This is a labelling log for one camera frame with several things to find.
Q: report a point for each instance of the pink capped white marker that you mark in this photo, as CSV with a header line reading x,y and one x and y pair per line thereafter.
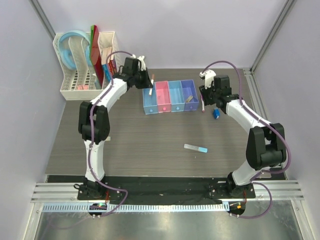
x,y
202,104

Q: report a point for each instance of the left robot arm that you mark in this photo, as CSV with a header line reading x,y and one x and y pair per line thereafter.
x,y
94,123

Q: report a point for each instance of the light blue drawer box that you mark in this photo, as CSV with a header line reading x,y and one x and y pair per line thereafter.
x,y
150,105
176,96

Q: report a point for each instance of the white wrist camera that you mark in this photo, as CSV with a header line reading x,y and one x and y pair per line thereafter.
x,y
208,77
141,62

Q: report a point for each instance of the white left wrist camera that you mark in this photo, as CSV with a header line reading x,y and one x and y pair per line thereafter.
x,y
141,62

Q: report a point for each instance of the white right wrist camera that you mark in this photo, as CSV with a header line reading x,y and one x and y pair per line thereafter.
x,y
208,77

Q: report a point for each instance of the blue pencil sharpener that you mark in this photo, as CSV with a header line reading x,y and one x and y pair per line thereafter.
x,y
216,113

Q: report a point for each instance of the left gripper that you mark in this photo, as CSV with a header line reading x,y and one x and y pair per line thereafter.
x,y
147,83

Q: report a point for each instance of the white file organizer rack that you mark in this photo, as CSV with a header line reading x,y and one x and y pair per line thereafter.
x,y
71,54

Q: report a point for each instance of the grey rectangular eraser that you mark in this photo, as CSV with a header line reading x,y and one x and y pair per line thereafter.
x,y
189,99

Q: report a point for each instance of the red folder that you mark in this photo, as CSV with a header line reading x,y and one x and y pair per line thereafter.
x,y
95,55

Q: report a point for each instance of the pink eraser in rack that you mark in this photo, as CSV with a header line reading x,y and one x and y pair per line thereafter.
x,y
83,87

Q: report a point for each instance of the brown capped white marker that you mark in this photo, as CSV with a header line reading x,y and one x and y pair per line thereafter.
x,y
152,84

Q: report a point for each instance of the purple drawer box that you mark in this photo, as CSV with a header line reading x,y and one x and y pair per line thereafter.
x,y
188,88

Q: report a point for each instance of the blue capped glue stick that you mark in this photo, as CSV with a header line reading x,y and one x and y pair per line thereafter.
x,y
195,148

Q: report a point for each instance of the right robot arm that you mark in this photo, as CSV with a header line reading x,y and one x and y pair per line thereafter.
x,y
265,148

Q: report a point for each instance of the aluminium rail frame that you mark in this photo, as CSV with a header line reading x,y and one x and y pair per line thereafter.
x,y
62,197

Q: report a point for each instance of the pink drawer box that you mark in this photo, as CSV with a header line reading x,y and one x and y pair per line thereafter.
x,y
163,96

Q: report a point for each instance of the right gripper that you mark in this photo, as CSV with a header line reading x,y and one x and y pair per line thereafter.
x,y
204,92

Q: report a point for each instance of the stack of books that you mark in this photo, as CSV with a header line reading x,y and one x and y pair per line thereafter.
x,y
108,65

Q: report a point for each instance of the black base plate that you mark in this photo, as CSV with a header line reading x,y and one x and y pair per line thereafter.
x,y
165,190

